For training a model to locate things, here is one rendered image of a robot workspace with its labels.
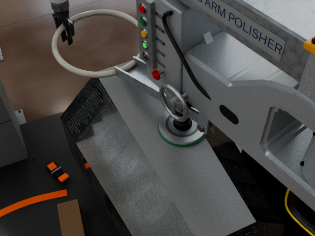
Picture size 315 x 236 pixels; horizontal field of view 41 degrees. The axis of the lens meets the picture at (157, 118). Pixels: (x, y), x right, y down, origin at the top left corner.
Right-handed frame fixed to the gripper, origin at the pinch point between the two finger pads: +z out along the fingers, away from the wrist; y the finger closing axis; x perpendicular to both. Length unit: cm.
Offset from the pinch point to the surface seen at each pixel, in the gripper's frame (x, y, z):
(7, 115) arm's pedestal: -42, -14, 37
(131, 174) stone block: -45, 79, 2
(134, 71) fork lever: -5, 50, -10
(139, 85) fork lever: -15, 61, -17
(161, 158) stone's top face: -35, 88, -6
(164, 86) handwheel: -33, 86, -49
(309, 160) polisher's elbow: -39, 138, -60
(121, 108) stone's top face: -23, 56, -4
